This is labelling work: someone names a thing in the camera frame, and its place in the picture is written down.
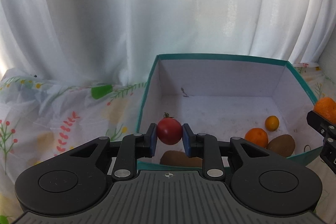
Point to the floral printed tablecloth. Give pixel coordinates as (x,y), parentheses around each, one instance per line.
(52,113)

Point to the teal cardboard box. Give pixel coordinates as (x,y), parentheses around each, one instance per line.
(223,87)

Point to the red cherry tomato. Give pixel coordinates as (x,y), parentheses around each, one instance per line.
(169,129)

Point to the long brown kiwi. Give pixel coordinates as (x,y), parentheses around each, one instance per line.
(178,158)

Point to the small orange kumquat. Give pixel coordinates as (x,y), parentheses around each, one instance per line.
(271,123)

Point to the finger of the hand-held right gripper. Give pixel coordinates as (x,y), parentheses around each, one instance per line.
(319,121)

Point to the large bumpy orange mandarin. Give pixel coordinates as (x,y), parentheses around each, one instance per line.
(326,108)

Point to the white curtain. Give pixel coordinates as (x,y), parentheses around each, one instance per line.
(105,16)

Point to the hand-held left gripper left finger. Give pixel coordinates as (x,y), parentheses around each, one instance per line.
(152,140)

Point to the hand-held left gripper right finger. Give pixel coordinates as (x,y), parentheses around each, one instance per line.
(185,140)

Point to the round brown kiwi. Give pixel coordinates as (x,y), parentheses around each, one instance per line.
(282,145)

